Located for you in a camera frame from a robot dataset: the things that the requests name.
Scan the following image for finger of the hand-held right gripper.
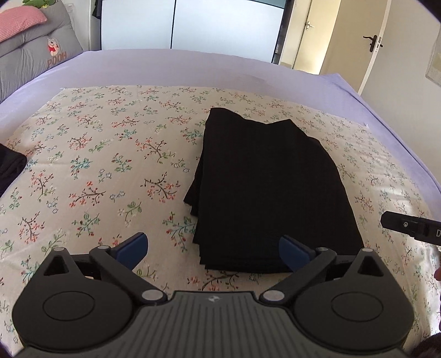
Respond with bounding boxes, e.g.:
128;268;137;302
381;211;441;246

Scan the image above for purple bed sheet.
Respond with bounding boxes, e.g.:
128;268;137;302
0;49;441;193

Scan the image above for grey cushion with bear print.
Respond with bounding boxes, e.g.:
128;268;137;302
0;0;83;104

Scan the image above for black pants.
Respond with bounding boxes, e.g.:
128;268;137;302
184;107;365;274

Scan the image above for black garment with elastic waistband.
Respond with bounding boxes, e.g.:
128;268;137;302
0;144;27;197

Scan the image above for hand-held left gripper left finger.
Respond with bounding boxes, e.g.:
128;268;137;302
31;232;168;303

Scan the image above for cream door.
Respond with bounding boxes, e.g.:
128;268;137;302
287;0;314;69
320;0;391;95

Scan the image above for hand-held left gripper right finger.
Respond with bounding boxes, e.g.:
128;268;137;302
259;235;397;305

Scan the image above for dark door handle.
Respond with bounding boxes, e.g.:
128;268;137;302
362;34;384;53

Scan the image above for floral printed sheet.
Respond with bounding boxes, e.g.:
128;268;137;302
0;85;436;348

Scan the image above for red striped pillow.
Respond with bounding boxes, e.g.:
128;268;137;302
0;5;47;44

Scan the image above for white and teal wardrobe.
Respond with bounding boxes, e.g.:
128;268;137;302
100;0;288;64

